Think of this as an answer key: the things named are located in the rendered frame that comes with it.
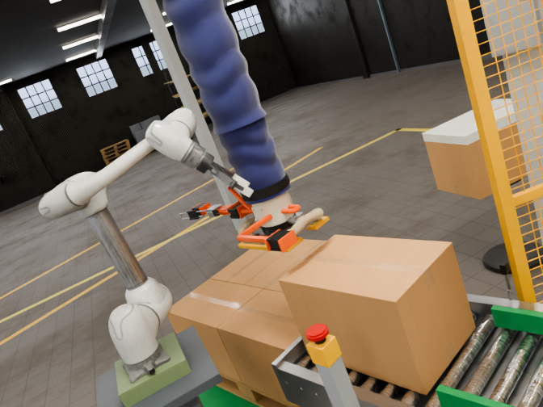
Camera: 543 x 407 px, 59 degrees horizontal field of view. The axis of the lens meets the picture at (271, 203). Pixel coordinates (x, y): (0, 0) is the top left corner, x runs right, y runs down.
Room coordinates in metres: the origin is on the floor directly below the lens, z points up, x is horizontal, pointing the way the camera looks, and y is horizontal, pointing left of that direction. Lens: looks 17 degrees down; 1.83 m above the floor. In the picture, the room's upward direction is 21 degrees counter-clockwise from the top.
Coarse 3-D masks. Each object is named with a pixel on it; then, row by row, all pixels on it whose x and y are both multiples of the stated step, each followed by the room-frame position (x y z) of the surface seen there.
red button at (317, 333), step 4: (316, 324) 1.28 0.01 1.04; (320, 324) 1.27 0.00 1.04; (312, 328) 1.27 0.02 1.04; (316, 328) 1.26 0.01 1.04; (320, 328) 1.25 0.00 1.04; (324, 328) 1.24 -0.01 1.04; (308, 332) 1.25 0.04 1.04; (312, 332) 1.25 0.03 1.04; (316, 332) 1.24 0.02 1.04; (320, 332) 1.23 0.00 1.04; (324, 332) 1.23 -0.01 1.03; (328, 332) 1.24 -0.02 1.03; (308, 336) 1.24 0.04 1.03; (312, 336) 1.23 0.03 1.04; (316, 336) 1.22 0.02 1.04; (320, 336) 1.22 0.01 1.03; (324, 336) 1.22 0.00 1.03; (312, 340) 1.22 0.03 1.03; (316, 340) 1.22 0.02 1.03; (320, 340) 1.22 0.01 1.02; (324, 340) 1.24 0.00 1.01; (316, 344) 1.24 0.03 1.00
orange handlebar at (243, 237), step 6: (228, 204) 2.36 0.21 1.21; (288, 204) 2.00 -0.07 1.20; (294, 204) 1.97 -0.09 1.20; (222, 210) 2.31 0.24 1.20; (246, 210) 2.16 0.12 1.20; (282, 210) 1.96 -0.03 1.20; (288, 210) 1.93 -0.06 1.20; (294, 210) 1.92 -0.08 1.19; (264, 216) 1.96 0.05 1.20; (270, 216) 1.96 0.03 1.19; (258, 222) 1.92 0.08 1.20; (264, 222) 1.94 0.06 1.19; (252, 228) 1.89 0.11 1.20; (240, 234) 1.86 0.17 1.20; (246, 234) 1.87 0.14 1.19; (240, 240) 1.83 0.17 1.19; (246, 240) 1.80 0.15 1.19; (252, 240) 1.77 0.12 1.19; (258, 240) 1.74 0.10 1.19
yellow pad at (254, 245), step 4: (300, 240) 1.88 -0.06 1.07; (240, 244) 2.08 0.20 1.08; (244, 244) 2.06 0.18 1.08; (248, 244) 2.04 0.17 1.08; (252, 244) 2.02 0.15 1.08; (256, 244) 2.01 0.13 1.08; (260, 244) 1.98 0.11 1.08; (264, 244) 1.96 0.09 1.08; (296, 244) 1.86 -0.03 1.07; (244, 248) 2.06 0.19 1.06; (248, 248) 2.04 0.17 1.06; (252, 248) 2.01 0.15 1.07; (256, 248) 1.99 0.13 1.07; (260, 248) 1.97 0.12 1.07; (264, 248) 1.94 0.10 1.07; (292, 248) 1.84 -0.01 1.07
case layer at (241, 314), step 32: (256, 256) 3.20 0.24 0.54; (288, 256) 2.99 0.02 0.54; (224, 288) 2.88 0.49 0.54; (256, 288) 2.70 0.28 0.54; (192, 320) 2.62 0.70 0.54; (224, 320) 2.47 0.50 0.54; (256, 320) 2.34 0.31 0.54; (288, 320) 2.21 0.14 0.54; (224, 352) 2.46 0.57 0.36; (256, 352) 2.18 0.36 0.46; (256, 384) 2.30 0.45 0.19
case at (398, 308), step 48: (336, 240) 2.02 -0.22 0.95; (384, 240) 1.84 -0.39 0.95; (288, 288) 1.82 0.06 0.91; (336, 288) 1.60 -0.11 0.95; (384, 288) 1.48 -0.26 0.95; (432, 288) 1.50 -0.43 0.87; (336, 336) 1.66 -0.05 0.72; (384, 336) 1.46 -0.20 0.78; (432, 336) 1.45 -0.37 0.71; (432, 384) 1.41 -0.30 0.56
